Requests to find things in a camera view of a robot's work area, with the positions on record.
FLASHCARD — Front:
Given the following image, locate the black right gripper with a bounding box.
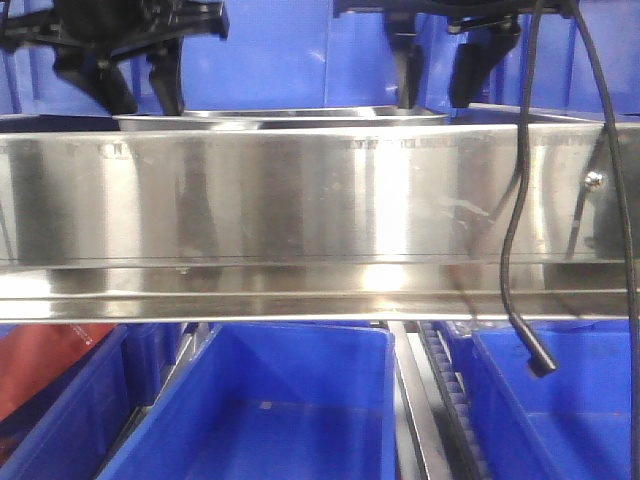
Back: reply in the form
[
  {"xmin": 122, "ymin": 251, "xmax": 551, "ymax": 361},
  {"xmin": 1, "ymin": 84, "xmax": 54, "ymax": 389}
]
[{"xmin": 332, "ymin": 0, "xmax": 578, "ymax": 110}]

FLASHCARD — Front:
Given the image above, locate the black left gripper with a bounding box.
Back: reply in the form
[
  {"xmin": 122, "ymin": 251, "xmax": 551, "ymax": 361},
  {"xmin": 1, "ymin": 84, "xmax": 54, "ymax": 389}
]
[{"xmin": 1, "ymin": 1, "xmax": 229, "ymax": 115}]

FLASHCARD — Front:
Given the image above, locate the large silver tray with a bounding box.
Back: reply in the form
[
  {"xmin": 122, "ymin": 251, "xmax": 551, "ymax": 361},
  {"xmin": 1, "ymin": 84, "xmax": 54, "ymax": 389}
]
[{"xmin": 114, "ymin": 105, "xmax": 449, "ymax": 131}]

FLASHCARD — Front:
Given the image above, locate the large blue crate left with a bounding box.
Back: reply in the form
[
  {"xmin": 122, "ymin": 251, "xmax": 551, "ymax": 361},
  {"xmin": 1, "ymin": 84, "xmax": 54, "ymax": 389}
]
[{"xmin": 1, "ymin": 1, "xmax": 397, "ymax": 116}]

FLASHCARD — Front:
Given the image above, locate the red foil bag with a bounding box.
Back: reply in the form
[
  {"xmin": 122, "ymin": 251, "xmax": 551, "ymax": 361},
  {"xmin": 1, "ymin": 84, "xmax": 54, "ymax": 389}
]
[{"xmin": 1, "ymin": 323, "xmax": 114, "ymax": 419}]

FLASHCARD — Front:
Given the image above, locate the lower blue bin centre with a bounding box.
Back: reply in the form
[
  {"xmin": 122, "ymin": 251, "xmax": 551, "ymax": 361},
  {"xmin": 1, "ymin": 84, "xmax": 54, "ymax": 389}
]
[{"xmin": 101, "ymin": 324, "xmax": 396, "ymax": 479}]

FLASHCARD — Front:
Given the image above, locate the blue bin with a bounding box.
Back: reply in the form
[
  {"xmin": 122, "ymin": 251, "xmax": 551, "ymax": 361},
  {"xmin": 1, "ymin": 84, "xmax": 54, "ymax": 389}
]
[
  {"xmin": 1, "ymin": 323, "xmax": 183, "ymax": 479},
  {"xmin": 101, "ymin": 324, "xmax": 396, "ymax": 479},
  {"xmin": 437, "ymin": 321, "xmax": 631, "ymax": 479}
]

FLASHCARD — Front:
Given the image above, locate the white roller track right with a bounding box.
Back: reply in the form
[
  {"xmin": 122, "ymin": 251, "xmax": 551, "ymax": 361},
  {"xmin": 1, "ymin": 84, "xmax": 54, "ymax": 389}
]
[{"xmin": 419, "ymin": 321, "xmax": 492, "ymax": 479}]

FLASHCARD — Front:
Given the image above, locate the lower blue bin left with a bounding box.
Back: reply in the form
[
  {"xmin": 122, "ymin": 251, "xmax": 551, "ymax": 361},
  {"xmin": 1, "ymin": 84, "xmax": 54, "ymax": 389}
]
[{"xmin": 1, "ymin": 323, "xmax": 183, "ymax": 479}]

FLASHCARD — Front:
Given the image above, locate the lower blue bin right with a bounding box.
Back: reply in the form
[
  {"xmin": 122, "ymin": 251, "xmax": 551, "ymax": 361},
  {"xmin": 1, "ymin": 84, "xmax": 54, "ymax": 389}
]
[{"xmin": 437, "ymin": 321, "xmax": 631, "ymax": 479}]

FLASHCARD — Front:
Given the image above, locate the stainless steel shelf front rail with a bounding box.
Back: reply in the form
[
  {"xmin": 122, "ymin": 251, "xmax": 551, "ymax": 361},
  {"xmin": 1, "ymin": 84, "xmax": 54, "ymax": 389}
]
[{"xmin": 0, "ymin": 122, "xmax": 640, "ymax": 326}]

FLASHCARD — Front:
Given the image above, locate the black cable with plug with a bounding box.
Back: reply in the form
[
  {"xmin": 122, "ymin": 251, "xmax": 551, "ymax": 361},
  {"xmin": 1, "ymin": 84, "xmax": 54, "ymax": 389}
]
[{"xmin": 499, "ymin": 0, "xmax": 640, "ymax": 380}]

